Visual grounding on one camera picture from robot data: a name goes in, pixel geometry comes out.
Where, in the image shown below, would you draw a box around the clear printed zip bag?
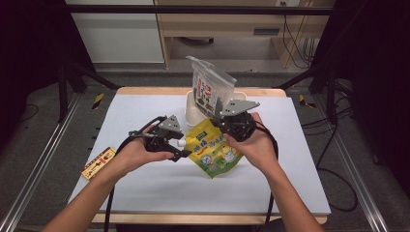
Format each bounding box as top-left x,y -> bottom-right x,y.
186,55 -> 237,119

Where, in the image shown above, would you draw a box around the wooden desk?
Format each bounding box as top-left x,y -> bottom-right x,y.
154,0 -> 337,70

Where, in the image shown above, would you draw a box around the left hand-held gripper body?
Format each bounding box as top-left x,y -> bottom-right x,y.
129,114 -> 185,153

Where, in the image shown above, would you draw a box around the thin black floor cable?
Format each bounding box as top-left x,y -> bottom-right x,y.
18,103 -> 40,124

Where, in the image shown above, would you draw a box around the person's left hand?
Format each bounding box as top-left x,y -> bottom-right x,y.
112,125 -> 175,178

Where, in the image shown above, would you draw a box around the white table mat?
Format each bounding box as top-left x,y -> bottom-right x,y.
68,93 -> 332,216

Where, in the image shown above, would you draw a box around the black metal stand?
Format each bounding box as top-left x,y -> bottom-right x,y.
277,62 -> 339,126
57,61 -> 121,124

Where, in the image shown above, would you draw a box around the black horizontal frame bar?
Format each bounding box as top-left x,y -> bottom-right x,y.
64,4 -> 335,15

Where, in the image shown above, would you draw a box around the black desk cables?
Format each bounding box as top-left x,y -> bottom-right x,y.
282,14 -> 316,70

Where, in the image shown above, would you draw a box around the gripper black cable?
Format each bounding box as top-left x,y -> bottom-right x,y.
252,121 -> 279,226
103,115 -> 168,232

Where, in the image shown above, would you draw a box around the wooden table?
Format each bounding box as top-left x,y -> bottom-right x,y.
91,86 -> 328,225

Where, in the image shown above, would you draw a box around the flat yellow red packet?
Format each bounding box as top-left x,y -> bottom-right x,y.
80,147 -> 117,180

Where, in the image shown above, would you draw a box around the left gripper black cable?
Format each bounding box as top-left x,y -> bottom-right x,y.
103,115 -> 168,232

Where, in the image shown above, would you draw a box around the yellow spouted pouch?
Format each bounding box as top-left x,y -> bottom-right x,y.
177,117 -> 245,179

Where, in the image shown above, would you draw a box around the person's right hand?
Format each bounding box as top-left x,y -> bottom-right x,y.
225,111 -> 278,173

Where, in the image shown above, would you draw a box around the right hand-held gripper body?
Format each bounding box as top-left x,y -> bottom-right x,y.
219,99 -> 261,142

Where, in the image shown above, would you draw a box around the white cabinet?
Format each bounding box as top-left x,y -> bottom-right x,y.
65,0 -> 165,64

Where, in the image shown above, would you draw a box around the aluminium floor rail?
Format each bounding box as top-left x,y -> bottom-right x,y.
0,93 -> 81,232
313,96 -> 391,232

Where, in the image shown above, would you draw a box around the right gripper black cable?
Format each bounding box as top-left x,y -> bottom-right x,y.
252,121 -> 279,226

